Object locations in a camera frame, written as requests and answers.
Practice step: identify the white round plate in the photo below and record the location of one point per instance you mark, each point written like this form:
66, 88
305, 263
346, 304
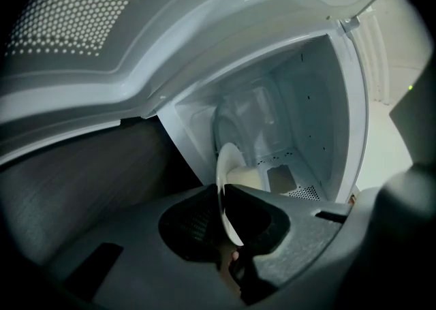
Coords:
226, 165

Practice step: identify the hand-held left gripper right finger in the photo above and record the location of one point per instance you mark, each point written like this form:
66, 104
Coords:
299, 233

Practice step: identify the white microwave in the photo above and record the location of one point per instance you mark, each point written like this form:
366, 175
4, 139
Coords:
272, 46

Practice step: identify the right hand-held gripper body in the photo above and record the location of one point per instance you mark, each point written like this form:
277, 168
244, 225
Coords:
419, 124

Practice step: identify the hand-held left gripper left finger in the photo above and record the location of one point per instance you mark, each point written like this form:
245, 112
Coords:
143, 250

